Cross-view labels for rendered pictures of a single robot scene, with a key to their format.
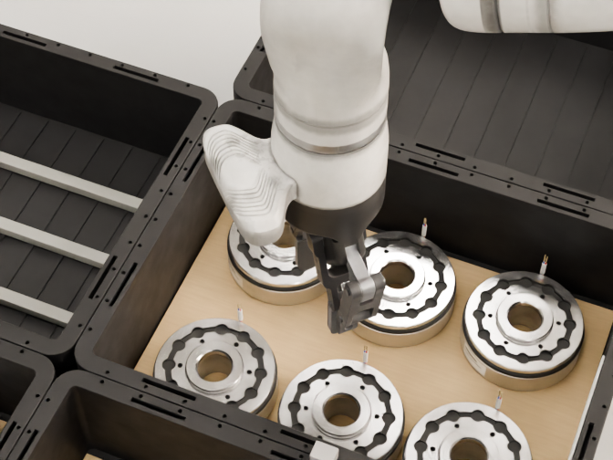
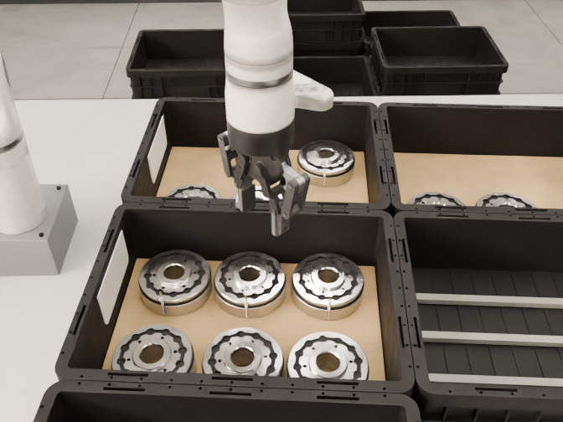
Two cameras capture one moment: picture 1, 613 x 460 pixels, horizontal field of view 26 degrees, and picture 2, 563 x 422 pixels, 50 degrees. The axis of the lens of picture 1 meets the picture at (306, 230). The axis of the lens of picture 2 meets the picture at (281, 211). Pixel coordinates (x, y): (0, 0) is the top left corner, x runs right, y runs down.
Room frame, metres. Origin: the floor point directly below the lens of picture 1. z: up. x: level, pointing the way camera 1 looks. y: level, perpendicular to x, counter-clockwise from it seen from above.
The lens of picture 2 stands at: (1.09, -0.19, 1.51)
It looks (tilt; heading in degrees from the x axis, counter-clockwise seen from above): 41 degrees down; 160
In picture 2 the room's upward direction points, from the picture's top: straight up
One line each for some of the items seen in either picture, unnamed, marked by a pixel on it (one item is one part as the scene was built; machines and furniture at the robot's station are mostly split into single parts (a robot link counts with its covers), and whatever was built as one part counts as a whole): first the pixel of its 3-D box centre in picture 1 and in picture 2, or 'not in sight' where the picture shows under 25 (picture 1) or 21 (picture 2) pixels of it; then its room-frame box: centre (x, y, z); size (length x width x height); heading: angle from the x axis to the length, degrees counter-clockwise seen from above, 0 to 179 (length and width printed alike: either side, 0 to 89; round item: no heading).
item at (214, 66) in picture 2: not in sight; (199, 107); (-0.76, 0.17, 0.37); 0.40 x 0.30 x 0.45; 72
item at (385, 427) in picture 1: (341, 413); (250, 277); (0.51, -0.03, 0.86); 0.10 x 0.10 x 0.01
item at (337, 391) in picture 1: (341, 411); (249, 275); (0.51, -0.03, 0.86); 0.05 x 0.05 x 0.01
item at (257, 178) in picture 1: (303, 141); (272, 84); (0.54, 0.00, 1.18); 0.11 x 0.09 x 0.06; 113
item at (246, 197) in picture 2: (343, 313); (247, 198); (0.52, -0.03, 1.01); 0.02 x 0.01 x 0.04; 113
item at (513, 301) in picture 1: (524, 318); (152, 354); (0.60, -0.19, 0.86); 0.05 x 0.05 x 0.01
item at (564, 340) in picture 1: (524, 321); (152, 357); (0.60, -0.19, 0.86); 0.10 x 0.10 x 0.01
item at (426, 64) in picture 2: not in sight; (426, 104); (-0.51, 0.93, 0.37); 0.40 x 0.30 x 0.45; 72
